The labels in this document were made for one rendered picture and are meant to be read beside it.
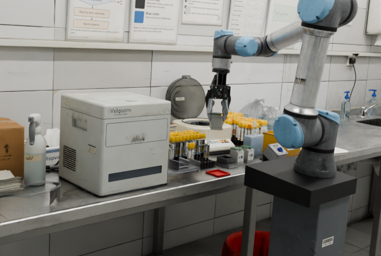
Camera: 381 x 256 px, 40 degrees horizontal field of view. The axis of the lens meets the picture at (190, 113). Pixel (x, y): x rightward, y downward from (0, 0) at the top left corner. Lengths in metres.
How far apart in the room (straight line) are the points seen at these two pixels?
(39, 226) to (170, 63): 1.30
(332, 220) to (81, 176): 0.89
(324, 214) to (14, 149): 1.09
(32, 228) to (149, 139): 0.48
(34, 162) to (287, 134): 0.84
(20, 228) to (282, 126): 0.88
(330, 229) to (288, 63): 1.58
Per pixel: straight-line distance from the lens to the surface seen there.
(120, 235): 2.64
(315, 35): 1.71
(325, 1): 1.67
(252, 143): 2.30
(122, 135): 1.68
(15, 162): 1.89
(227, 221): 3.16
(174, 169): 1.91
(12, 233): 1.53
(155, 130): 1.76
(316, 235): 1.88
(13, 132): 1.86
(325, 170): 1.89
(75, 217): 1.61
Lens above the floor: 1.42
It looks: 9 degrees down
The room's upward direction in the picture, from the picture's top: 4 degrees clockwise
